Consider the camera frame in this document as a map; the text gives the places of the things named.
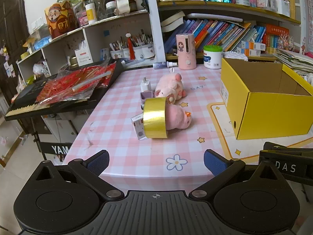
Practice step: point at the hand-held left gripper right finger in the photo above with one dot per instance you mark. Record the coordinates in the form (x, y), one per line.
(214, 163)

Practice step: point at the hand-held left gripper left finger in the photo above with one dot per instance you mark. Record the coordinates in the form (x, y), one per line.
(98, 163)

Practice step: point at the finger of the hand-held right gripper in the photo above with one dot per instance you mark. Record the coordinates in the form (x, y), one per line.
(288, 147)

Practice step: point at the yellow cardboard box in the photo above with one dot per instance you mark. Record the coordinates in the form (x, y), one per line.
(269, 112)

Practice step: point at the white staple box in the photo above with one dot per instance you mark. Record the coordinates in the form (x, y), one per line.
(138, 127)

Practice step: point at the pink plush with orange beak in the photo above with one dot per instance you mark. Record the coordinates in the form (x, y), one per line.
(177, 117)

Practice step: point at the gold tape roll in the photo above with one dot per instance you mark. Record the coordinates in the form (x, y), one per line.
(154, 120)

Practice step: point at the small purple container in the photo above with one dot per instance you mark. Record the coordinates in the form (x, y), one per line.
(146, 96)

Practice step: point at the pink pig plush toy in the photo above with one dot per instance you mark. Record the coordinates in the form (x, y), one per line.
(167, 85)

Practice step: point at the white wall charger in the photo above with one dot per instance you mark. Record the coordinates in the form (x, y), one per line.
(146, 85)

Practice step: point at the pink checked tablecloth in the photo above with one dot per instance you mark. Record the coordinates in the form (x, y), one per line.
(117, 132)

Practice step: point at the black keyboard stand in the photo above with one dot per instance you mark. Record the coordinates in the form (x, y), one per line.
(55, 149)

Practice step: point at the grey flat stick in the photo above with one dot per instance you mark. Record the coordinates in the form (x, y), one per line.
(91, 81)

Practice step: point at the red decorations in plastic bags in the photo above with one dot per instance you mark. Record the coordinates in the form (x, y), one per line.
(73, 83)

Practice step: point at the pile of paper booklets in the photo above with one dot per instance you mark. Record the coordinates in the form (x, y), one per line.
(293, 61)

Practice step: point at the black electronic keyboard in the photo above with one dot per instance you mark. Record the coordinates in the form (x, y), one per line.
(27, 95)

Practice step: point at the white and orange small boxes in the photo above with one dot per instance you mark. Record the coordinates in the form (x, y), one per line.
(253, 49)

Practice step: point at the white jar with green lid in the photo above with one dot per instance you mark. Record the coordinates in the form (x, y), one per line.
(212, 58)

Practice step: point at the gold round tin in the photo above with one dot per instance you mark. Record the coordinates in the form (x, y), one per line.
(72, 61)

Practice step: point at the white tissue pack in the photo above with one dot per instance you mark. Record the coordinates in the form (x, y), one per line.
(236, 55)

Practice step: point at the spiky coral ornament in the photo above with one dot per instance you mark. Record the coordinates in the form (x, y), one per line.
(285, 41)

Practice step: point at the white straw box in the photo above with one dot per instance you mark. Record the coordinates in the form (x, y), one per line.
(83, 56)

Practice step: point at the blue and white small box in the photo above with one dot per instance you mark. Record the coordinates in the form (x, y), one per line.
(104, 54)

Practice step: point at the white plastic bag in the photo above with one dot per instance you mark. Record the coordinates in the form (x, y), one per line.
(41, 68)

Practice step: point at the dark blue spray bottle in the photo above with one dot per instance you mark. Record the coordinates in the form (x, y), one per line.
(162, 65)

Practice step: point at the pink cylindrical desk device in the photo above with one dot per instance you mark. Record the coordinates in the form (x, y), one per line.
(185, 53)

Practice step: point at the red boxed book set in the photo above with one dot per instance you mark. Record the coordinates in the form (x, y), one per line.
(276, 33)

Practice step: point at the red tassel ornament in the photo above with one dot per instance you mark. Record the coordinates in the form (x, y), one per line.
(131, 46)

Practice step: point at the bunch of pens and brushes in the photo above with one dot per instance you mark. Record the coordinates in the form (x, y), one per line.
(137, 40)

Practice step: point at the row of leaning colourful books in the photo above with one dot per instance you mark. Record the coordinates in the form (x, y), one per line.
(220, 34)

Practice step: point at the white shelf unit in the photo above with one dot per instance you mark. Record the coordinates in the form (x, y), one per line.
(97, 31)

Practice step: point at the blue packets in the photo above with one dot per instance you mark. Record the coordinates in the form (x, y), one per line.
(42, 43)

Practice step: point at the white pen holder with markers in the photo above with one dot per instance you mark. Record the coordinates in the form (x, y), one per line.
(282, 7)

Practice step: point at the pink packet box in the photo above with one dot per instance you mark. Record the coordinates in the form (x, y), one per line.
(82, 19)

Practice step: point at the yellow wooden bookshelf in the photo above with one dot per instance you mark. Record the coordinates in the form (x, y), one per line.
(244, 8)

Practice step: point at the stack of thick books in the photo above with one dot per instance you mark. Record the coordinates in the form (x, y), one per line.
(172, 23)

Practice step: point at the grey laptop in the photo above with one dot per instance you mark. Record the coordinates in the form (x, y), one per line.
(215, 16)

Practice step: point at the red and gold figure lantern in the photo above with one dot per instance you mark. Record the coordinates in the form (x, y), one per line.
(58, 20)

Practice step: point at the dark wooden door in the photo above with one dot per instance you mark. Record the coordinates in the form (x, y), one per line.
(12, 41)

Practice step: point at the white bottle with yellow label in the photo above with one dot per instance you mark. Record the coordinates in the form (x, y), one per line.
(91, 13)

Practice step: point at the white wall switch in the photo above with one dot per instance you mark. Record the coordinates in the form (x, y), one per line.
(39, 23)

